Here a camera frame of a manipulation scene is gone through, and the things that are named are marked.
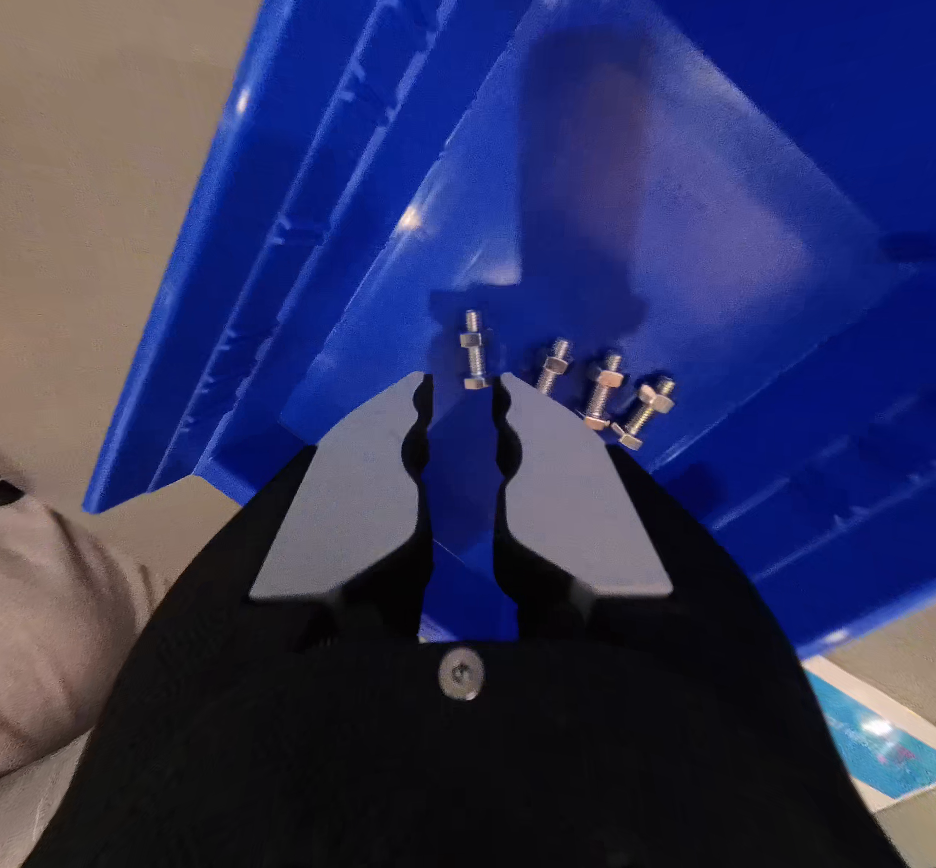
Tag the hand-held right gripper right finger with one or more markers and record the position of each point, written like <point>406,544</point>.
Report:
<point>578,502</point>

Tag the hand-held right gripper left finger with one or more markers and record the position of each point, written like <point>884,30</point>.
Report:
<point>344,502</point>

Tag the steel hex bolt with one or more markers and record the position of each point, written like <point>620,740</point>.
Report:
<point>475,365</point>
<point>599,403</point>
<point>560,349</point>
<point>637,420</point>

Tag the blue plastic bin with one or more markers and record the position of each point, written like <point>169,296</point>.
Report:
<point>658,151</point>

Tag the laminated exercise sheet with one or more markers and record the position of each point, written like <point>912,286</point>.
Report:
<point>877,736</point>

